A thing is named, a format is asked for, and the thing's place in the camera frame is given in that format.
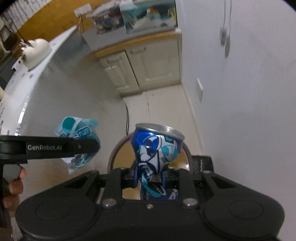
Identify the hanging wall ornament string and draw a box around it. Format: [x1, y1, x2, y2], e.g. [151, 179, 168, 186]
[219, 0, 233, 58]

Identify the white wall socket plate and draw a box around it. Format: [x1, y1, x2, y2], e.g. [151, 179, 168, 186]
[196, 78, 203, 102]

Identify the left human hand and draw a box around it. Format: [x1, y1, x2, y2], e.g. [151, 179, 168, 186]
[3, 168, 26, 217]

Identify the black woven bag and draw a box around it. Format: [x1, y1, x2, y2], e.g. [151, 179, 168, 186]
[192, 155, 214, 175]

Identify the black floor cable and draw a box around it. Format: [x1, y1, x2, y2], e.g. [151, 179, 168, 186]
[124, 101, 130, 135]

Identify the teal clear plastic wrapper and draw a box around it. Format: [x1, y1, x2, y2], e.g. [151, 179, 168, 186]
[54, 116, 100, 174]

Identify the crushed blue soda can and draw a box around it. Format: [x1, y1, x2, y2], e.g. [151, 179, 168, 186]
[130, 123, 185, 200]

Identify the clear plastic storage box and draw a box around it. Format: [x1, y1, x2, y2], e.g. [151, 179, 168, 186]
[87, 6, 124, 34]

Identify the round brown-rimmed trash bin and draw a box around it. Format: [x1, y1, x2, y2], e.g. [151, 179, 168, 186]
[107, 133, 193, 200]

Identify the white cat-shaped teapot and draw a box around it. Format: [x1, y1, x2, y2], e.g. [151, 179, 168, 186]
[20, 38, 52, 71]

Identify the white wall power strip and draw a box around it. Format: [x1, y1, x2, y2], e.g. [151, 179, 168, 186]
[74, 4, 92, 17]

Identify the teal illustrated box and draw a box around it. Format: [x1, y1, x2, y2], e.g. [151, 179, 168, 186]
[119, 1, 177, 34]

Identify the cream lower cabinet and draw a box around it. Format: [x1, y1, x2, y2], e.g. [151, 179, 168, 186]
[99, 39, 181, 96]

